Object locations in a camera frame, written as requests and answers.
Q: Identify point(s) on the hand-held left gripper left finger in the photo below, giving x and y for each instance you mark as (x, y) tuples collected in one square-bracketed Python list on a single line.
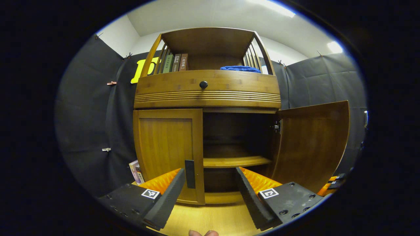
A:
[(167, 200)]

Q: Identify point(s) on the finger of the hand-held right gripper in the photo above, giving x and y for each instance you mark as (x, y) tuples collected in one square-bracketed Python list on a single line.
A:
[(339, 177), (325, 189)]

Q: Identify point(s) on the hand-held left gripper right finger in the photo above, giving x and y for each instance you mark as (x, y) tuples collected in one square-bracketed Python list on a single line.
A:
[(251, 200)]

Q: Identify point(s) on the wooden shoe cabinet door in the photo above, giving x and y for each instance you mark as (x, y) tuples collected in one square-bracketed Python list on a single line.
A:
[(311, 144), (164, 147)]

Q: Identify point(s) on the wooden double-door shoe cabinet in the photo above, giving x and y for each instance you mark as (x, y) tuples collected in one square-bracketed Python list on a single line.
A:
[(210, 42)]

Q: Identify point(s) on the wooden cabinet shelf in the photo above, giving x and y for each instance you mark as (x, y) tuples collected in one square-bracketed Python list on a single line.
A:
[(236, 161)]

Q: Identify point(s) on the metal door hinge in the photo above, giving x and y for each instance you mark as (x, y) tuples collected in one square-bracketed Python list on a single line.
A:
[(276, 126)]

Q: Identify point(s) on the wooden cabinet drawer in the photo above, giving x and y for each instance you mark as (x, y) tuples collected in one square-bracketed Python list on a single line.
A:
[(170, 87)]

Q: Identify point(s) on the dark red book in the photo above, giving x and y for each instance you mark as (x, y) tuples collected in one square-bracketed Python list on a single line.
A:
[(140, 175)]

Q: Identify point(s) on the white purple book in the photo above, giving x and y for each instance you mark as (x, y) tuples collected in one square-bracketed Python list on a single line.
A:
[(134, 172)]

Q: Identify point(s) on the white clip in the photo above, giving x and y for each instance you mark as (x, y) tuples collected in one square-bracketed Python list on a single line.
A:
[(106, 149)]

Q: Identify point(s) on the black backdrop cloth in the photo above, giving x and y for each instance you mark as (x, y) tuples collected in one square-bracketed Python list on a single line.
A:
[(88, 114)]

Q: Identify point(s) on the black drawer knob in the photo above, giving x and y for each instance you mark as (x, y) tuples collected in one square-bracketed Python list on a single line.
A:
[(203, 84)]

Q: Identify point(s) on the red clip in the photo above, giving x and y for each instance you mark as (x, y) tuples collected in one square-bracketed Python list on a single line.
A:
[(111, 83)]

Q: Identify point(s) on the small ceiling light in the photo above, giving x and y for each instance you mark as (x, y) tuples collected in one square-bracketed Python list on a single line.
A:
[(334, 47)]

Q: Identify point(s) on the blue towel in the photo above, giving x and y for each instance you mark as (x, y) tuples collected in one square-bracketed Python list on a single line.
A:
[(241, 68)]

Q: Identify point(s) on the green book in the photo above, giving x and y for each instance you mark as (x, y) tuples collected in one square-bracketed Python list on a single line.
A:
[(168, 64)]

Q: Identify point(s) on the grey book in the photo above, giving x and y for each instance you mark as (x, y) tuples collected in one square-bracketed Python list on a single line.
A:
[(177, 63)]

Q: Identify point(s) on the brown book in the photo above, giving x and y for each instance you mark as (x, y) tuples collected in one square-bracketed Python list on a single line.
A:
[(183, 62)]

